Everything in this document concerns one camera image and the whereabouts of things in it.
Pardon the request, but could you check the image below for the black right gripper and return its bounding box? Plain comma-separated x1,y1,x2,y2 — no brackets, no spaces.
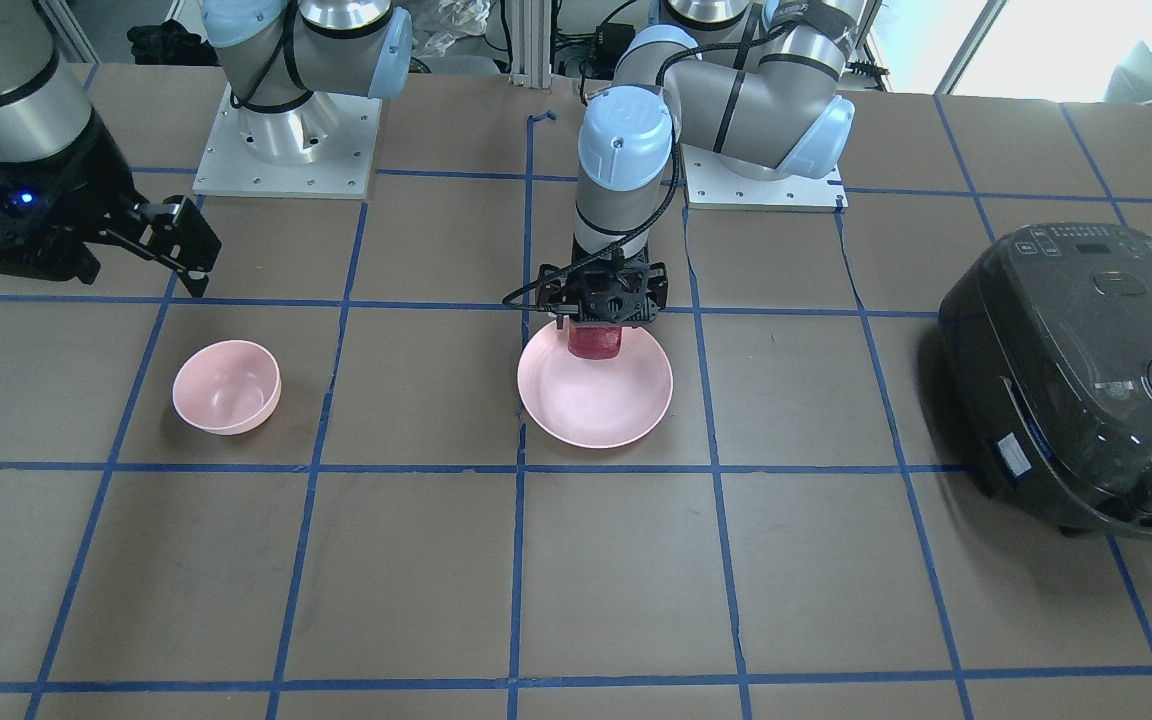
0,129,221,300

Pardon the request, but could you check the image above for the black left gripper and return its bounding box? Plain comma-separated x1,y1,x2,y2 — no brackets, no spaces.
538,258,669,325

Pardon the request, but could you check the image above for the red apple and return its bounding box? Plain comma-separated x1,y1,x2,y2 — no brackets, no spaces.
567,323,626,361

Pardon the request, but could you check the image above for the pink bowl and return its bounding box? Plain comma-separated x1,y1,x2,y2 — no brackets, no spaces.
172,340,282,435

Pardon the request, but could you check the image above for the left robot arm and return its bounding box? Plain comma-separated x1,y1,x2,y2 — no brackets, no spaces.
505,1,864,327

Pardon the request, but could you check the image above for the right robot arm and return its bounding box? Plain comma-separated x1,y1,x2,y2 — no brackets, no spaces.
0,1,412,297

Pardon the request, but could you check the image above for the pink plate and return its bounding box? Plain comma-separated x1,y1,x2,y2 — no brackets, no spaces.
516,323,673,448

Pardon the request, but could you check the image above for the dark grey rice cooker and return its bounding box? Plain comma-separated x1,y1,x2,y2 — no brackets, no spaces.
938,222,1152,541

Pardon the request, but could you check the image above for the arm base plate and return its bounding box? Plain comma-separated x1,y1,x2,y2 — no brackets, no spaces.
192,90,382,200
682,94,855,213

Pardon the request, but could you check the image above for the aluminium frame post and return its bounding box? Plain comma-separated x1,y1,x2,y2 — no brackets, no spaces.
502,0,553,91

